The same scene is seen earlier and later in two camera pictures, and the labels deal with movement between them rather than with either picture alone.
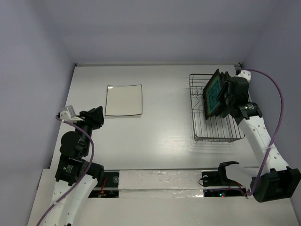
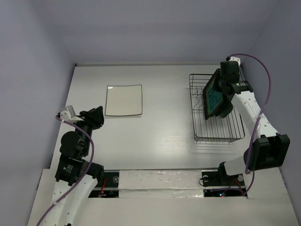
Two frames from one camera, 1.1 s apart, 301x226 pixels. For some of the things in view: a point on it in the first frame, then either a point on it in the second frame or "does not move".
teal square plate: x=211 y=103 does not move
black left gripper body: x=91 y=122 does not move
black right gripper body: x=226 y=92 -> x=221 y=88
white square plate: x=123 y=100 does not move
